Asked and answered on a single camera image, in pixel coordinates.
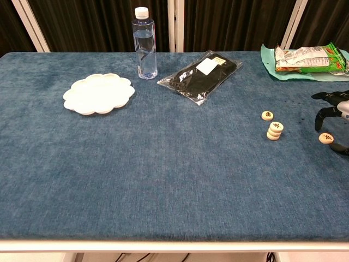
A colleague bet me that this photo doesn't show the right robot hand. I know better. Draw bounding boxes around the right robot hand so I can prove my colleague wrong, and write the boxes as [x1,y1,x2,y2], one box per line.
[311,90,349,156]

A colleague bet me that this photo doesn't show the green and silver snack bag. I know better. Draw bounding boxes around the green and silver snack bag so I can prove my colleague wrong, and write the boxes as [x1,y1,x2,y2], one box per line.
[274,41,349,76]

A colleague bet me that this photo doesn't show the teal plastic pouch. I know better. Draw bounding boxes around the teal plastic pouch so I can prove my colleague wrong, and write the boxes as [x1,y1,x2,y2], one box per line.
[260,43,349,82]

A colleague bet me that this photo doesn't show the black pleated curtain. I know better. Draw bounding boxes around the black pleated curtain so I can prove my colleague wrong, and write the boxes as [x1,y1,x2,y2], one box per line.
[27,0,170,53]
[0,0,36,58]
[290,0,349,52]
[184,0,297,52]

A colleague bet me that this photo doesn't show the black gloves in clear bag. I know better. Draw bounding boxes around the black gloves in clear bag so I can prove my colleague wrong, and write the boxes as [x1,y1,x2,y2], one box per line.
[157,50,243,106]

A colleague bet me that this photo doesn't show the blue velvet tablecloth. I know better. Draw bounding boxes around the blue velvet tablecloth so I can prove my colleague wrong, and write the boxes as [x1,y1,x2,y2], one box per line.
[0,51,349,242]

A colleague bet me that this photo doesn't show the clear plastic water bottle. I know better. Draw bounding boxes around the clear plastic water bottle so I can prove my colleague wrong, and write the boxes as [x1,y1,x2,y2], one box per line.
[131,7,158,80]

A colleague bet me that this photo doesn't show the white flower-shaped paint palette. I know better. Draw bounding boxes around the white flower-shaped paint palette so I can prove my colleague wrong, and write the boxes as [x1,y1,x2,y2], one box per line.
[63,73,136,115]

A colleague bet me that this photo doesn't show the white frame post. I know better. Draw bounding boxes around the white frame post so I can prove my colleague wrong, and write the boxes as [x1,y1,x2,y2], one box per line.
[280,0,309,50]
[167,0,185,53]
[10,0,51,53]

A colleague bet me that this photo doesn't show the white table frame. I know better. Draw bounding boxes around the white table frame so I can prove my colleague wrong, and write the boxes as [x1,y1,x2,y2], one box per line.
[0,239,349,253]

